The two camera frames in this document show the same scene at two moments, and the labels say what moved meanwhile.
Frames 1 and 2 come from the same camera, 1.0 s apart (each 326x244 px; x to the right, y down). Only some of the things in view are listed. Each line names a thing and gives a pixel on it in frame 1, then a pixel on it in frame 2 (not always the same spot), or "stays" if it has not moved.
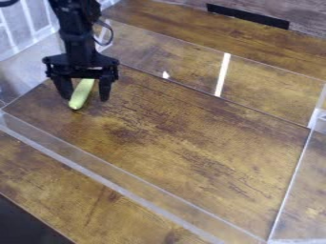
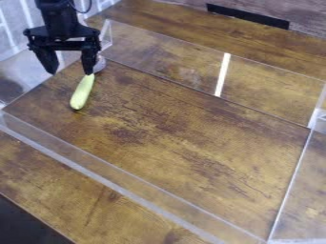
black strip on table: x=250 y=16 stays
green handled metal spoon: x=80 y=93 stays
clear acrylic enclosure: x=203 y=153 stays
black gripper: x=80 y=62 to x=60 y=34
